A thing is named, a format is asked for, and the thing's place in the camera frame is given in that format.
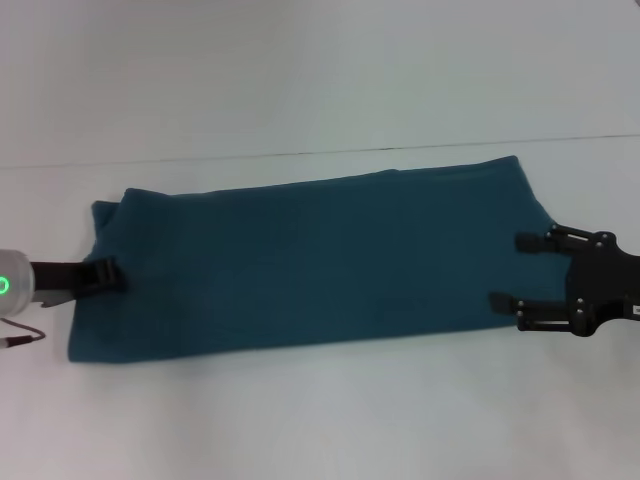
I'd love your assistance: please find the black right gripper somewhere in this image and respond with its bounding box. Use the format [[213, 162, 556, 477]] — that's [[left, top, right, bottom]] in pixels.
[[488, 223, 640, 338]]

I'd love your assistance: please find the teal t-shirt with FREE print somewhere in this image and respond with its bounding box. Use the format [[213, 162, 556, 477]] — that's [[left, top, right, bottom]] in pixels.
[[67, 155, 576, 365]]

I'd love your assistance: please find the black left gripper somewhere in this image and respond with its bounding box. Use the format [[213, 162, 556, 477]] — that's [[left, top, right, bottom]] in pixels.
[[28, 255, 127, 309]]

